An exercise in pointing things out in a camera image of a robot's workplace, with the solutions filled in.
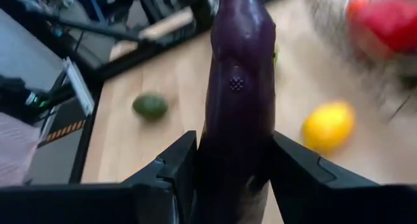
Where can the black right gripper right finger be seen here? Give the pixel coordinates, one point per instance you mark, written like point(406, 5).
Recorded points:
point(299, 172)

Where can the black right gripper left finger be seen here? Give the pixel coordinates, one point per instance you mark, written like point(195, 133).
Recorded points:
point(169, 172)

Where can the yellow lemon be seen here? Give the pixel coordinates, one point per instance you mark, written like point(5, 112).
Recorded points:
point(329, 126)

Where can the dark green avocado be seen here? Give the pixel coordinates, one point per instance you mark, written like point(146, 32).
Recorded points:
point(150, 105)

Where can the long purple eggplant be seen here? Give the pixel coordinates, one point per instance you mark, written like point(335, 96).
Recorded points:
point(241, 87)

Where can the red fruit with green stem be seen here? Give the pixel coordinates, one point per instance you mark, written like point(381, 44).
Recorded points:
point(387, 25)

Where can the orange black hazard tape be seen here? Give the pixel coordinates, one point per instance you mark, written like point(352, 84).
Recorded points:
point(65, 131)

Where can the black device with green light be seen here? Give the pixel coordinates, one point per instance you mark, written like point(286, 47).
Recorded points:
point(19, 93)

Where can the silver frame bracket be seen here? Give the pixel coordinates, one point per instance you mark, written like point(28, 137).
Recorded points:
point(79, 87)

